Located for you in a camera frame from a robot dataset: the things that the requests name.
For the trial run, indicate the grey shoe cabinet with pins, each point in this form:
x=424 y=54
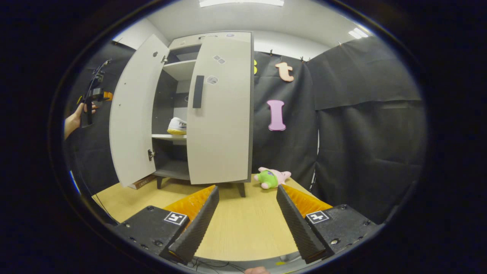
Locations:
x=179 y=68

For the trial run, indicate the long ceiling light panel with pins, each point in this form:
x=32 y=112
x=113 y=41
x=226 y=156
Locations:
x=241 y=2

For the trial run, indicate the white canvas shoe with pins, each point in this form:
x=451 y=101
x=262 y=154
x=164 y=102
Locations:
x=177 y=125

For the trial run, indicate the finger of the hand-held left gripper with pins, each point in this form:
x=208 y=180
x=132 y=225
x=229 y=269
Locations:
x=108 y=96

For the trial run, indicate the small ceiling light panel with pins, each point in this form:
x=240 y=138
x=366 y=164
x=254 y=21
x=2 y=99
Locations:
x=358 y=33

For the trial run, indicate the grey cabinet drawer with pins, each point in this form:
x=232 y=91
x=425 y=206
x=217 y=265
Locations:
x=186 y=41

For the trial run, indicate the grey shoe cabinet door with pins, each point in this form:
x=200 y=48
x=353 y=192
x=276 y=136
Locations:
x=224 y=133
x=133 y=114

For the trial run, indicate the pink and green plush toy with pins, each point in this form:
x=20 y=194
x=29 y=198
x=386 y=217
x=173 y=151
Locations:
x=268 y=179

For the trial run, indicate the black backdrop cloth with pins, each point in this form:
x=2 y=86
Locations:
x=361 y=152

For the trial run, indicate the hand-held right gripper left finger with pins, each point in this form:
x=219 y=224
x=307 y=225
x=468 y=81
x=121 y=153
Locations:
x=198 y=232

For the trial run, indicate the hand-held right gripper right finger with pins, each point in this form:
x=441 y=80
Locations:
x=300 y=232

